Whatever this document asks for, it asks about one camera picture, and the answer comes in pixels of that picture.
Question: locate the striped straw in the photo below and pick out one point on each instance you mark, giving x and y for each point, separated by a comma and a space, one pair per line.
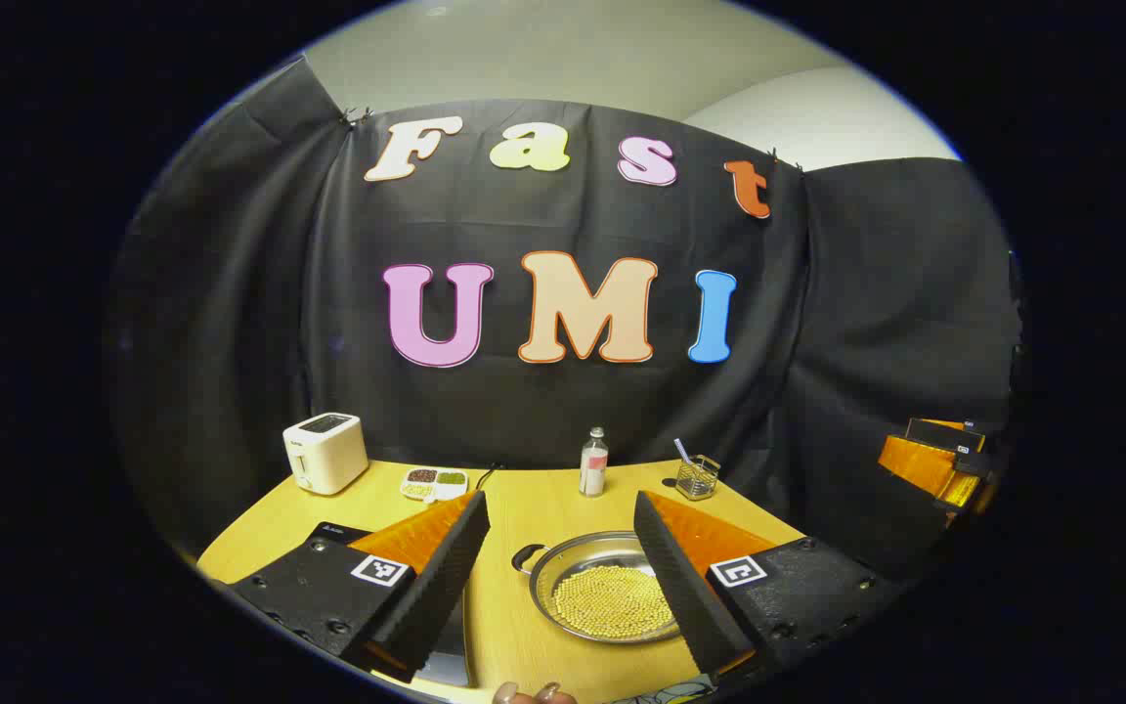
683, 450

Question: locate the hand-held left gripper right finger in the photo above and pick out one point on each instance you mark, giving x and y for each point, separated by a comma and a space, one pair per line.
680, 596

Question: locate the clear bottle with pink label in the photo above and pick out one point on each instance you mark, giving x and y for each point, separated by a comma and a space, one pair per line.
593, 467

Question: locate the steel pot with soybeans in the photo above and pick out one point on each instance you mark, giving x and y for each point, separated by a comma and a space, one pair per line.
602, 596

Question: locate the white toaster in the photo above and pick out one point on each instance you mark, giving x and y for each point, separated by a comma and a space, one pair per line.
328, 452

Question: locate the black binder clip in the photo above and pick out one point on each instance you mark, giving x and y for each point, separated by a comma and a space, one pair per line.
358, 115
784, 159

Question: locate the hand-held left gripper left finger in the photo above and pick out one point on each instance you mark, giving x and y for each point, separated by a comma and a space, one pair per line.
436, 587

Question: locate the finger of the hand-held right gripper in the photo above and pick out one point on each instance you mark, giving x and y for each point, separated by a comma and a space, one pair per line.
920, 469
944, 435

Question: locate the white divided dish of beans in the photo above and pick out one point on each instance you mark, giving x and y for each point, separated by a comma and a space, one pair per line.
434, 483

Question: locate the patterned clothing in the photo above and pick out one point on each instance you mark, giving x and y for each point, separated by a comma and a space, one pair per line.
666, 692

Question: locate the black induction cooktop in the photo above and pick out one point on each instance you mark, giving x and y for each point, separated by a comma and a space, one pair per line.
333, 533

